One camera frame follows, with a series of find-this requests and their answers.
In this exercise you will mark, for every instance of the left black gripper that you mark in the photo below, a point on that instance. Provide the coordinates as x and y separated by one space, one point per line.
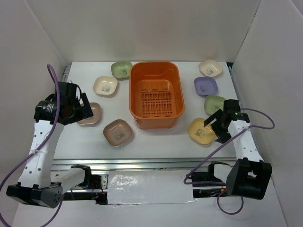
83 114

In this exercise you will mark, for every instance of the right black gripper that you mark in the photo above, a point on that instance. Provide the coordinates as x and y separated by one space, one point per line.
222 135

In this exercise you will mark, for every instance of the pink-brown plate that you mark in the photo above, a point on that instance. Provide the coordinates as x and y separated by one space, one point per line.
96 109

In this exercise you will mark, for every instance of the green plate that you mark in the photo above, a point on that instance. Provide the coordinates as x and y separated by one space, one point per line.
121 69
213 103

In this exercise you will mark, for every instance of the yellow plate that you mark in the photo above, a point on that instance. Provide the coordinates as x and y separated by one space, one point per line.
201 134

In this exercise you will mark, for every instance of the brown plate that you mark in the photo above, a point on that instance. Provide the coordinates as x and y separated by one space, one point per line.
118 133

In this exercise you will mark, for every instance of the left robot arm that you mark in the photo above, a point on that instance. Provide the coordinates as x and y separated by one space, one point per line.
36 186

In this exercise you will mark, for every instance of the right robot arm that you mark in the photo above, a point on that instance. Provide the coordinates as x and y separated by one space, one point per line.
250 175

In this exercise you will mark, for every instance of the orange plastic bin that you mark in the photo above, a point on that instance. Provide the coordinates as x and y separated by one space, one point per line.
155 95

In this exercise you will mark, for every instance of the cream plate left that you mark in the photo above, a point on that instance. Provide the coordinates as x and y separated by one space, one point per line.
105 86

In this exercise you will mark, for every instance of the cream plate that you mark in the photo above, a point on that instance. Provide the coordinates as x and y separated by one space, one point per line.
210 68
105 86

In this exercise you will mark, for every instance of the purple plate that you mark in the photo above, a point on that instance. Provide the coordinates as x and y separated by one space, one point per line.
205 86

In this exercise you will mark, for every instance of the cream plate back right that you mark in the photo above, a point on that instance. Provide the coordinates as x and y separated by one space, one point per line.
210 68

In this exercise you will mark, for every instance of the white sheet front cover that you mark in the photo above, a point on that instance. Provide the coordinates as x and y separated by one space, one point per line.
148 187

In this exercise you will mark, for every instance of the aluminium rail frame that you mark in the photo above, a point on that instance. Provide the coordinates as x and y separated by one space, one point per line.
154 149

